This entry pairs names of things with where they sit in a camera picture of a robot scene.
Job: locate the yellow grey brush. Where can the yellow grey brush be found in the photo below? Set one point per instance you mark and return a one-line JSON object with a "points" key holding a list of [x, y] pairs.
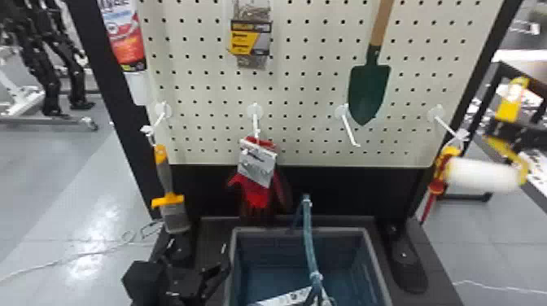
{"points": [[173, 211]]}

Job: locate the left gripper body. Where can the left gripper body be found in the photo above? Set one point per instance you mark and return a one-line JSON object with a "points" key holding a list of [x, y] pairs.
{"points": [[183, 288]]}

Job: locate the blue basket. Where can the blue basket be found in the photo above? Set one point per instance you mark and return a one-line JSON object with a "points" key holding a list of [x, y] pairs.
{"points": [[273, 265]]}

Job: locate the green trowel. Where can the green trowel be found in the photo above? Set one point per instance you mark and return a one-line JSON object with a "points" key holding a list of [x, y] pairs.
{"points": [[368, 89]]}

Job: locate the red gloves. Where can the red gloves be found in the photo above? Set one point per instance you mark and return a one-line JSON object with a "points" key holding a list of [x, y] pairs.
{"points": [[255, 194]]}

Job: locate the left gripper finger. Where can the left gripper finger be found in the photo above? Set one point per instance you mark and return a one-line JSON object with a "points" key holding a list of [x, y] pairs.
{"points": [[217, 273], [168, 260]]}

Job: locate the red white packet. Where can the red white packet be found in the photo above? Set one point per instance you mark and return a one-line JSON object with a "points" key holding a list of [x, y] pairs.
{"points": [[125, 38]]}

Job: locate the yellow black packet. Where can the yellow black packet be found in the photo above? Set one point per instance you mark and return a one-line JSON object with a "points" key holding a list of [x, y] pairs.
{"points": [[250, 40]]}

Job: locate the white paint roller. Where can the white paint roller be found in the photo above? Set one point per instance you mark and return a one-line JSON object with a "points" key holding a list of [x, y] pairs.
{"points": [[480, 175]]}

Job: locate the white pegboard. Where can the white pegboard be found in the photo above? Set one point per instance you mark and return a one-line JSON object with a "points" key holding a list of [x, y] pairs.
{"points": [[307, 77]]}

